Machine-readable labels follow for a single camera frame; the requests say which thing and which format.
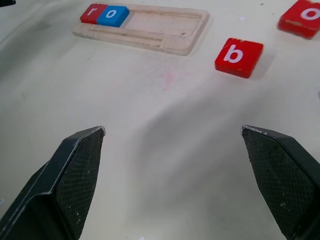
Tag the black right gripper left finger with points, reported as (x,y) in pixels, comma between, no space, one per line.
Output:
(75,175)

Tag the blue tile letter o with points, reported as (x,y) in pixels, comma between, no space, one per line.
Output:
(112,16)

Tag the wooden block tray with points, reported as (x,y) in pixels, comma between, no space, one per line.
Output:
(162,25)

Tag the red tile letter o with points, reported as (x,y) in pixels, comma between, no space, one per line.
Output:
(297,20)

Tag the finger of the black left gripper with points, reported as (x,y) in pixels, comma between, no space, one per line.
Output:
(6,2)

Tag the red tile letter b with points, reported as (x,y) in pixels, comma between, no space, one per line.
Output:
(237,57)

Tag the red tile letter r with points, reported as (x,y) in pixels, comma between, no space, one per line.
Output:
(91,13)

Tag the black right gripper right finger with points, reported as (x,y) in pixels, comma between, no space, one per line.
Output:
(280,175)

